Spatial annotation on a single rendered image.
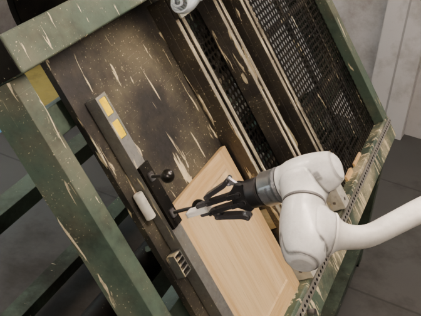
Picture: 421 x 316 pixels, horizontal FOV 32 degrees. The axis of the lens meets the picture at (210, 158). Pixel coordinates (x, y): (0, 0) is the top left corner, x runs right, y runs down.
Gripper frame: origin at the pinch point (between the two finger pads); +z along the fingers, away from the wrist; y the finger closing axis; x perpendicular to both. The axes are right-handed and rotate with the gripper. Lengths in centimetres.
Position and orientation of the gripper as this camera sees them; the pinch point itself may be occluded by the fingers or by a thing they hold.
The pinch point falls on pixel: (198, 210)
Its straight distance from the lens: 193.6
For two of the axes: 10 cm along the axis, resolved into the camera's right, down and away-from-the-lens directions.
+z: -8.0, 2.9, 5.3
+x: 3.8, -4.4, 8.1
